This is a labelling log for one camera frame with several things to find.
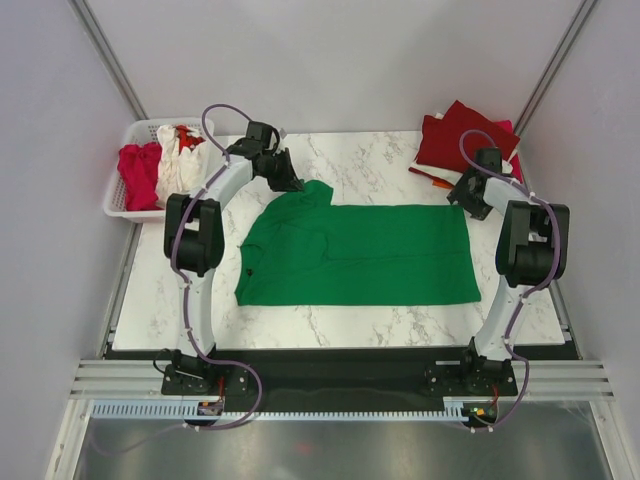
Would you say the green t-shirt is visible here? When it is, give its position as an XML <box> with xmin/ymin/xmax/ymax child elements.
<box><xmin>235</xmin><ymin>180</ymin><xmax>481</xmax><ymax>306</ymax></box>

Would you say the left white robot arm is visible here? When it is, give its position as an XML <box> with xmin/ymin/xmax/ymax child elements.
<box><xmin>164</xmin><ymin>138</ymin><xmax>303</xmax><ymax>358</ymax></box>

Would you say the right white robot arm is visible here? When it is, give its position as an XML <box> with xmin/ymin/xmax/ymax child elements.
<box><xmin>448</xmin><ymin>169</ymin><xmax>570</xmax><ymax>394</ymax></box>

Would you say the folded orange t-shirt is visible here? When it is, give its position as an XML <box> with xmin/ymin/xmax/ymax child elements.
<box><xmin>432</xmin><ymin>179</ymin><xmax>452</xmax><ymax>190</ymax></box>

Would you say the folded pink t-shirt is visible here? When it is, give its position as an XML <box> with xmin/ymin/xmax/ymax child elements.
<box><xmin>494</xmin><ymin>119</ymin><xmax>524</xmax><ymax>184</ymax></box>

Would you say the folded dark red t-shirt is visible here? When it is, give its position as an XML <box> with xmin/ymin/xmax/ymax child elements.
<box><xmin>414</xmin><ymin>99</ymin><xmax>522</xmax><ymax>181</ymax></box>

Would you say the crumpled red t-shirt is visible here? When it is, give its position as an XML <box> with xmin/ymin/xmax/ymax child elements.
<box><xmin>175</xmin><ymin>125</ymin><xmax>205</xmax><ymax>153</ymax></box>

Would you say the crumpled white t-shirt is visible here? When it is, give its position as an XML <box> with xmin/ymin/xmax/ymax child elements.
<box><xmin>156</xmin><ymin>125</ymin><xmax>209</xmax><ymax>208</ymax></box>

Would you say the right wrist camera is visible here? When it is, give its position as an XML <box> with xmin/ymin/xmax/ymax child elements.
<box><xmin>474</xmin><ymin>147</ymin><xmax>503</xmax><ymax>175</ymax></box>

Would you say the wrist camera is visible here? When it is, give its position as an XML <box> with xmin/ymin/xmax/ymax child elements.
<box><xmin>245</xmin><ymin>120</ymin><xmax>283</xmax><ymax>152</ymax></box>
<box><xmin>474</xmin><ymin>147</ymin><xmax>503</xmax><ymax>175</ymax></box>

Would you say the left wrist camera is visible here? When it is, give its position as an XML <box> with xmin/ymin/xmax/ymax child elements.
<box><xmin>245</xmin><ymin>120</ymin><xmax>283</xmax><ymax>152</ymax></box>

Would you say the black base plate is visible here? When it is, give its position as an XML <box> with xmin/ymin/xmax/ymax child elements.
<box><xmin>161</xmin><ymin>347</ymin><xmax>518</xmax><ymax>410</ymax></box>

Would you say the right aluminium corner post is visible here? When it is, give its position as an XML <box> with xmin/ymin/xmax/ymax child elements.
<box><xmin>514</xmin><ymin>0</ymin><xmax>600</xmax><ymax>137</ymax></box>

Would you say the aluminium corner post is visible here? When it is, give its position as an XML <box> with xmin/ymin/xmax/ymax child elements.
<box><xmin>69</xmin><ymin>0</ymin><xmax>148</xmax><ymax>120</ymax></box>
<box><xmin>514</xmin><ymin>0</ymin><xmax>600</xmax><ymax>137</ymax></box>

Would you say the left aluminium corner post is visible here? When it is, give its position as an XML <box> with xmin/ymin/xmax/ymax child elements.
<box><xmin>69</xmin><ymin>0</ymin><xmax>148</xmax><ymax>120</ymax></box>

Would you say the white slotted cable duct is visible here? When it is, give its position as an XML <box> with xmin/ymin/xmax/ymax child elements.
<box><xmin>89</xmin><ymin>397</ymin><xmax>495</xmax><ymax>422</ymax></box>

